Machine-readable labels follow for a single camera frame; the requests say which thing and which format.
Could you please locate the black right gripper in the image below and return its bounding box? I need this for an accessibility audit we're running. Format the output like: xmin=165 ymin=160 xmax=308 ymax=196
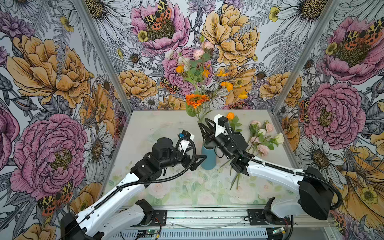
xmin=198 ymin=118 xmax=234 ymax=159

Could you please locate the tall teal cylinder vase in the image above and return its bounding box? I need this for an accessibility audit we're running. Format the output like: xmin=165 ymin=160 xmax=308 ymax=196
xmin=201 ymin=142 xmax=217 ymax=170

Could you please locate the clear ribbed glass vase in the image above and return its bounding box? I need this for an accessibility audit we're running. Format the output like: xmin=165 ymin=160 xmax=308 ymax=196
xmin=196 ymin=102 xmax=212 ymax=123

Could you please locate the orange leafy flower stem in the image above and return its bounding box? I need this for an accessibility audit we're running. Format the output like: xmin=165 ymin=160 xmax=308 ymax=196
xmin=186 ymin=94 xmax=207 ymax=125

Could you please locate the two pink carnations stem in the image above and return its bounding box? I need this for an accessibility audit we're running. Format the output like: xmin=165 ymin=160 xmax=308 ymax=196
xmin=220 ymin=135 xmax=274 ymax=176

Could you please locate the orange poppy flower stem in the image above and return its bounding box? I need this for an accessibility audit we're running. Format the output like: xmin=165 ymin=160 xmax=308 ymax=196
xmin=175 ymin=65 xmax=197 ymax=96

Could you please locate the orange rose stem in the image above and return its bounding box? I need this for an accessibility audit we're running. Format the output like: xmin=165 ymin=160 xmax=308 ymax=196
xmin=227 ymin=112 xmax=243 ymax=133

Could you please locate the large pink peach rose stem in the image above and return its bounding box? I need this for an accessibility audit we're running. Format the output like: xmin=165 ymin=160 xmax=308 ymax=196
xmin=246 ymin=120 xmax=274 ymax=157

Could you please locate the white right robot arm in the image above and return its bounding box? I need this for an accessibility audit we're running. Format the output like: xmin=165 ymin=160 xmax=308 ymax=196
xmin=198 ymin=115 xmax=343 ymax=220

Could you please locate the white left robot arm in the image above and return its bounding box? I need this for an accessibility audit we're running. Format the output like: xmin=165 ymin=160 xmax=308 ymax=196
xmin=60 ymin=131 xmax=206 ymax=240

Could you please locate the green circuit board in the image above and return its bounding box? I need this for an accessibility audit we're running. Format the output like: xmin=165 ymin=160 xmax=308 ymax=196
xmin=135 ymin=229 xmax=162 ymax=240

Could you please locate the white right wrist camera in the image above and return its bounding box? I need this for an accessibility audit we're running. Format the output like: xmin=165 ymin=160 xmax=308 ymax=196
xmin=214 ymin=114 xmax=229 ymax=137

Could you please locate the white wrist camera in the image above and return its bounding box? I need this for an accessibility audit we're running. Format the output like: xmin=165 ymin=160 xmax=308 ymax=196
xmin=177 ymin=130 xmax=195 ymax=154
xmin=214 ymin=114 xmax=229 ymax=137

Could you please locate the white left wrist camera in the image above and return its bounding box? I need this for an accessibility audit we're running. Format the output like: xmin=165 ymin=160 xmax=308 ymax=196
xmin=177 ymin=130 xmax=195 ymax=154

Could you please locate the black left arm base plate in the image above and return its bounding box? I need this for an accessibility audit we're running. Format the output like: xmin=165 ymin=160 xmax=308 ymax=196
xmin=128 ymin=209 xmax=168 ymax=228

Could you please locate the aluminium front frame rail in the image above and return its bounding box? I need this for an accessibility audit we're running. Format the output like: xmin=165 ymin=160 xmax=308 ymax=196
xmin=108 ymin=206 xmax=343 ymax=240

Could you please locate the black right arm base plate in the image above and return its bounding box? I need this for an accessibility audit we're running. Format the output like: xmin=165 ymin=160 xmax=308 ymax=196
xmin=244 ymin=209 xmax=291 ymax=226

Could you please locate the aluminium left corner post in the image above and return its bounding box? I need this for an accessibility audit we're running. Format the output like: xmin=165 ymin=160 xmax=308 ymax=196
xmin=74 ymin=1 xmax=132 ymax=117

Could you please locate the aluminium corner post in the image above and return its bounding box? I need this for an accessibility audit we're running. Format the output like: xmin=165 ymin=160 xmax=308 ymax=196
xmin=271 ymin=0 xmax=341 ymax=114
xmin=74 ymin=1 xmax=132 ymax=117

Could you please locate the aluminium right corner post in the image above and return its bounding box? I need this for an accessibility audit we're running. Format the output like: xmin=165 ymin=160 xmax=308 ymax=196
xmin=271 ymin=0 xmax=341 ymax=114

